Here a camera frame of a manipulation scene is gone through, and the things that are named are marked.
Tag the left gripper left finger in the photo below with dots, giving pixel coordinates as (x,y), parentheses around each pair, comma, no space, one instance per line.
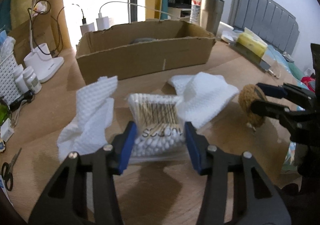
(64,200)

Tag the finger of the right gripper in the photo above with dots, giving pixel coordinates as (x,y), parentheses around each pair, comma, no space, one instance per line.
(273,110)
(287,91)

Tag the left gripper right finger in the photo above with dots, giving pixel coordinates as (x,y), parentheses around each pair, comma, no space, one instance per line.
(255,199)

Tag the brown plush toy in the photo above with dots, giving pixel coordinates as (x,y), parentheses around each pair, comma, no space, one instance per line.
(247,96)

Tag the white cloth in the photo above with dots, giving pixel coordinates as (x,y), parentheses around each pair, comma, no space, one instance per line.
(203,96)
(85,134)

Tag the cotton swab bag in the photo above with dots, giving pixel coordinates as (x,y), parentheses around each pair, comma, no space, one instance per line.
(160,132)

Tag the black smartphone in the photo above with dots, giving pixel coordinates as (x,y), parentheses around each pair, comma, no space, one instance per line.
(250,56)

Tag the yellow tissue pack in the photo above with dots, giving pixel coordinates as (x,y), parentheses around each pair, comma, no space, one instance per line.
(253,42)

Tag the black scissors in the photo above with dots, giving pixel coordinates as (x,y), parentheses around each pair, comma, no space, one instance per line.
(6,171)

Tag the white lidded container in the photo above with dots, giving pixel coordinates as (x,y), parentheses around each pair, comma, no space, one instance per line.
(223,27)

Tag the grey bed headboard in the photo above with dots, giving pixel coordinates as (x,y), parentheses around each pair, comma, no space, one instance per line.
(267,19)

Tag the white plug adapter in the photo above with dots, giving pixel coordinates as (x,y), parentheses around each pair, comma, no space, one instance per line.
(6,130)

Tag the green glass bottle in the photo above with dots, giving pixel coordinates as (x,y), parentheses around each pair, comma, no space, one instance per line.
(5,112)

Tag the steel travel tumbler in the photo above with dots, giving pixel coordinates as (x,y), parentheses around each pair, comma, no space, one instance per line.
(210,14)

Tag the black flashlight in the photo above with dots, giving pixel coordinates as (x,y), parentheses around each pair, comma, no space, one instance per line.
(27,97)

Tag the white plastic basket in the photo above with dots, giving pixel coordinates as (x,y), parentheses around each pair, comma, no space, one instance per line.
(9,90)

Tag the white pill bottle right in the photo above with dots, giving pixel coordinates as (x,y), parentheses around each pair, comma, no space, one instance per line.
(31,80)

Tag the white pill bottle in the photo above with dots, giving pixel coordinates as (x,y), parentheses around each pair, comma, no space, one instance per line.
(31,80)
(18,78)

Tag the brown cardboard box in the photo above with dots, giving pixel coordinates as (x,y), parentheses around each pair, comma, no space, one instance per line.
(140,48)

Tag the clear water bottle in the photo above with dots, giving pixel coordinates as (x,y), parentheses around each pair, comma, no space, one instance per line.
(195,12)

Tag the white pill bottle left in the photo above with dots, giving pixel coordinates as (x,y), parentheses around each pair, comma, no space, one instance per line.
(18,78)

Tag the white desk lamp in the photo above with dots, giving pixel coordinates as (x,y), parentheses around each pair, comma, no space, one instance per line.
(40,58)

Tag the white charger with black cable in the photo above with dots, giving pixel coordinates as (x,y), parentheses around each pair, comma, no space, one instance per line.
(33,12)

